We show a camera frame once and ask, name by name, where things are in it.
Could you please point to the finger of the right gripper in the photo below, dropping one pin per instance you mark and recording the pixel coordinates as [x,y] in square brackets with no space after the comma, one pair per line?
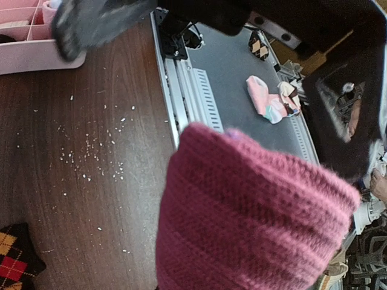
[347,101]

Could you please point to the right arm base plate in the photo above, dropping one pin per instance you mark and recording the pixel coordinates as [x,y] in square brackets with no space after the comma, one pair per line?
[176,35]

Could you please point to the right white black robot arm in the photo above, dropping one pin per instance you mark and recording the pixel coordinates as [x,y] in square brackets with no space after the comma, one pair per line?
[81,25]

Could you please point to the white pink rolled sock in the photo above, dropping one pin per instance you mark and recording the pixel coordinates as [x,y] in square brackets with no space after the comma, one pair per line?
[49,9]

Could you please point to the black argyle sock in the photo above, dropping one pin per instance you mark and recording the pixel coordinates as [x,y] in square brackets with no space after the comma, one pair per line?
[20,263]

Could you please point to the front aluminium rail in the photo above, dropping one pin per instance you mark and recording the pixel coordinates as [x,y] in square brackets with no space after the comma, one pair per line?
[209,87]

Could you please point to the tan argyle sock on floor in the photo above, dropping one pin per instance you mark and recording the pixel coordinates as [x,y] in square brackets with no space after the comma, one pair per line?
[257,47]

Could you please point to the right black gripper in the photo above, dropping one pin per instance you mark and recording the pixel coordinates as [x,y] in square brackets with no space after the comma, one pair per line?
[314,25]

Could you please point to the pink divided organizer box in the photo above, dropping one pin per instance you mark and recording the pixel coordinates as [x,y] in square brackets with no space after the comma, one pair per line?
[26,42]

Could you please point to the beige brown sock on floor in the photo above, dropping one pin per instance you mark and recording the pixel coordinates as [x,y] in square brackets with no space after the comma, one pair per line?
[290,98]

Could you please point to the maroon purple orange sock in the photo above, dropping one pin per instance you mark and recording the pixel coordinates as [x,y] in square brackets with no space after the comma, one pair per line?
[234,215]

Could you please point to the pink pastel sock on floor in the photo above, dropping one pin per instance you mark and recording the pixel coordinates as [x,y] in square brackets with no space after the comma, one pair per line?
[273,107]

